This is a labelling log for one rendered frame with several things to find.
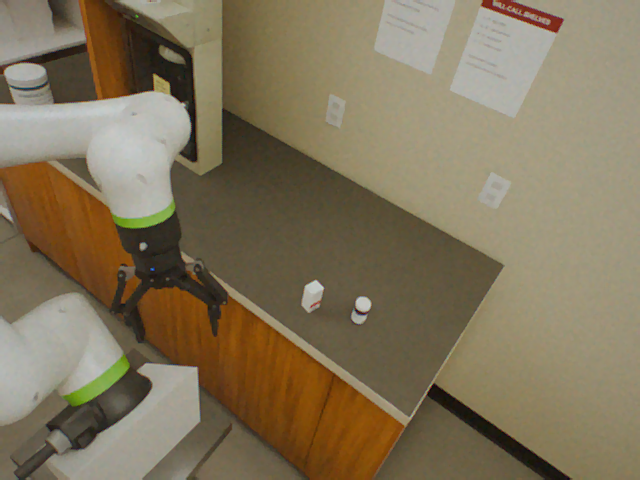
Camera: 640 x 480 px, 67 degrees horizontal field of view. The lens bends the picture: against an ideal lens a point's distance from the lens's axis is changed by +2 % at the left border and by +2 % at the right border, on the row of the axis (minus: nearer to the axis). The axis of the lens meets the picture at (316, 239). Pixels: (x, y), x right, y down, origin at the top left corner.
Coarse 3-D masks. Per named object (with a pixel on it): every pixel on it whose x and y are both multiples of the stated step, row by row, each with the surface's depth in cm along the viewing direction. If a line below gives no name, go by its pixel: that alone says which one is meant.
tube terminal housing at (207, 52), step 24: (192, 0) 130; (216, 0) 136; (216, 24) 141; (192, 48) 140; (216, 48) 146; (216, 72) 151; (216, 96) 157; (216, 120) 163; (216, 144) 170; (192, 168) 172
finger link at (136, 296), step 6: (150, 276) 79; (144, 282) 80; (150, 282) 79; (138, 288) 82; (144, 288) 80; (132, 294) 83; (138, 294) 81; (126, 300) 86; (132, 300) 82; (138, 300) 82; (126, 306) 83; (132, 306) 83; (126, 312) 83
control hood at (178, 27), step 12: (120, 0) 130; (132, 0) 130; (168, 0) 134; (144, 12) 127; (156, 12) 127; (168, 12) 128; (180, 12) 129; (156, 24) 130; (168, 24) 127; (180, 24) 130; (192, 24) 134; (168, 36) 137; (180, 36) 133; (192, 36) 136
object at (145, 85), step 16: (128, 32) 152; (144, 32) 147; (144, 48) 151; (160, 48) 146; (176, 48) 142; (144, 64) 155; (160, 64) 150; (176, 64) 146; (192, 64) 142; (144, 80) 160; (176, 80) 150; (192, 80) 146; (176, 96) 154; (192, 96) 149; (192, 112) 153; (192, 128) 157; (192, 144) 162; (192, 160) 167
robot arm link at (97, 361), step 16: (48, 304) 86; (64, 304) 86; (80, 304) 89; (16, 320) 82; (32, 320) 81; (48, 320) 82; (64, 320) 84; (80, 320) 87; (96, 320) 91; (64, 336) 82; (80, 336) 85; (96, 336) 89; (112, 336) 94; (80, 352) 85; (96, 352) 88; (112, 352) 91; (80, 368) 86; (96, 368) 87; (112, 368) 89; (128, 368) 93; (64, 384) 86; (80, 384) 86; (96, 384) 87; (80, 400) 88
